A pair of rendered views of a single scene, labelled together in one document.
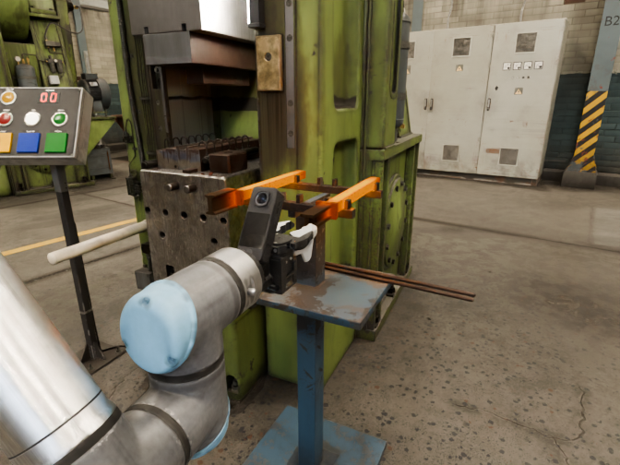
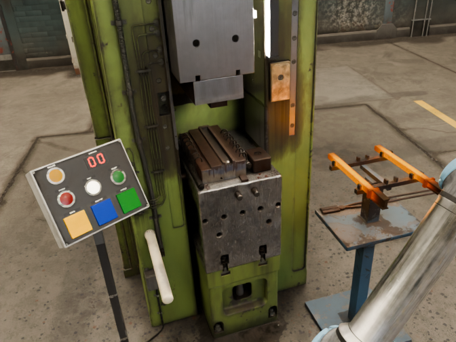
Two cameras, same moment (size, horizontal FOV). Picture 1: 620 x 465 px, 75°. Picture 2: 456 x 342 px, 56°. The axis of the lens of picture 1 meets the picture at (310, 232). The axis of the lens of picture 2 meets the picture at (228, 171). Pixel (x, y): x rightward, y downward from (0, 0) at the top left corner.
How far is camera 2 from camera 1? 1.68 m
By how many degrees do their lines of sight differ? 39
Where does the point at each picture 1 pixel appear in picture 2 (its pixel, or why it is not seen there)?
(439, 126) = not seen: hidden behind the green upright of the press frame
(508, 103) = not seen: outside the picture
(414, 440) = (373, 276)
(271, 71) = (283, 87)
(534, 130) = not seen: hidden behind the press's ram
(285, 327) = (283, 256)
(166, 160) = (212, 176)
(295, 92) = (296, 97)
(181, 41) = (234, 83)
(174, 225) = (233, 223)
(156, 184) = (216, 198)
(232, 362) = (275, 296)
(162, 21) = (216, 70)
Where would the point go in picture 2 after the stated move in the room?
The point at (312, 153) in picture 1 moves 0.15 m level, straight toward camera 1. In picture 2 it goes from (306, 134) to (332, 143)
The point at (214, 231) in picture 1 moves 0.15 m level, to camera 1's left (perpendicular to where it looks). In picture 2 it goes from (269, 214) to (245, 229)
